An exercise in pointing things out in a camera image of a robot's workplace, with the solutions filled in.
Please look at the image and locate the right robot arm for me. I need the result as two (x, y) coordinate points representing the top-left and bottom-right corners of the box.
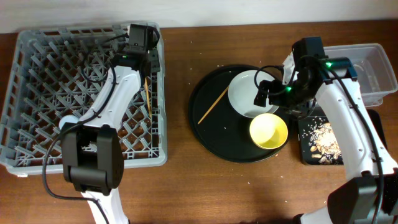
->
(267, 55), (397, 223)

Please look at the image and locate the grey round plate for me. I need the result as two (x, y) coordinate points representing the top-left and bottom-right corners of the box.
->
(228, 70), (279, 118)

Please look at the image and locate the wooden chopstick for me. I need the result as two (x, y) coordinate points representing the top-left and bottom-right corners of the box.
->
(144, 77), (152, 118)
(197, 86), (229, 124)

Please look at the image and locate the yellow bowl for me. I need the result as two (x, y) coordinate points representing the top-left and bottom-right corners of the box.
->
(249, 113), (289, 150)

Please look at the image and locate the clear plastic waste bin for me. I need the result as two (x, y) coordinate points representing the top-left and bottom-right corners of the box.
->
(324, 44), (397, 107)

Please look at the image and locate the food scraps pile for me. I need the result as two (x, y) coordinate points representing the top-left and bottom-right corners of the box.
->
(304, 122), (343, 165)

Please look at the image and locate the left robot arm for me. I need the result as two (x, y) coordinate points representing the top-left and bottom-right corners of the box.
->
(60, 49), (161, 223)

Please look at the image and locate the blue plastic cup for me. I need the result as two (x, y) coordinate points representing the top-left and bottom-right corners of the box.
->
(58, 115), (79, 129)

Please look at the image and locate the black rectangular tray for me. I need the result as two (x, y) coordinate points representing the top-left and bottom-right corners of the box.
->
(297, 107), (388, 166)

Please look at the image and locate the round black serving tray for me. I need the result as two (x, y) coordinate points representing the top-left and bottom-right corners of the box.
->
(188, 65), (282, 163)

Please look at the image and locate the grey plastic dishwasher rack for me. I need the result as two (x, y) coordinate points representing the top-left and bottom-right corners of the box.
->
(1, 23), (167, 177)

